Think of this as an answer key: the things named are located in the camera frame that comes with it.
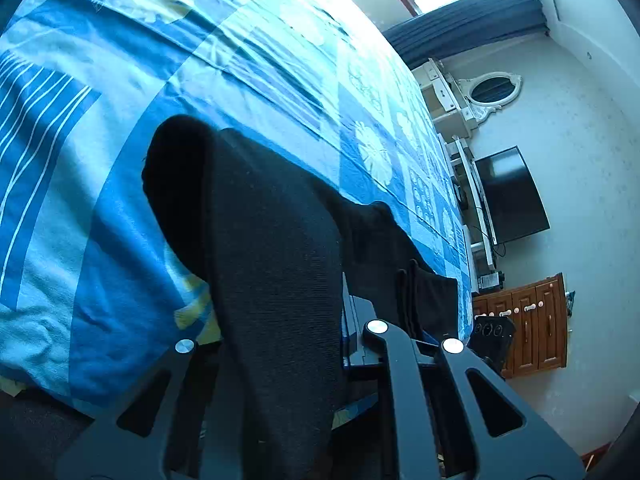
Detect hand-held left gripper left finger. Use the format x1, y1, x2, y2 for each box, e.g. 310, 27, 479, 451
54, 339, 223, 480

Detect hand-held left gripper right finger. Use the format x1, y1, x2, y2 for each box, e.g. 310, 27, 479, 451
340, 271, 587, 480

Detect black studded pants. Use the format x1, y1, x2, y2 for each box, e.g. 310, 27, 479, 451
141, 114, 460, 480

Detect brown wooden cabinet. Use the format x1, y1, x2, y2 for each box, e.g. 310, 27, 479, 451
472, 272, 572, 380

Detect white television stand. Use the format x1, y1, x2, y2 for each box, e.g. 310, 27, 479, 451
444, 135, 499, 295

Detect black flat television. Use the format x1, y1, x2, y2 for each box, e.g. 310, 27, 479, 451
473, 146, 551, 246

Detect white dressing table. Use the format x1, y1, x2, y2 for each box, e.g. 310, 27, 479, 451
412, 57, 474, 137

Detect blue patterned bedsheet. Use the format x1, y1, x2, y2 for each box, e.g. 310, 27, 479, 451
0, 0, 474, 420

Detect white oval framed mirror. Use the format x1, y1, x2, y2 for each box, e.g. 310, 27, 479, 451
457, 72, 524, 124

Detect dark blue curtain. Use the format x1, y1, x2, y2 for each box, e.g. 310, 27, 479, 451
382, 0, 551, 69

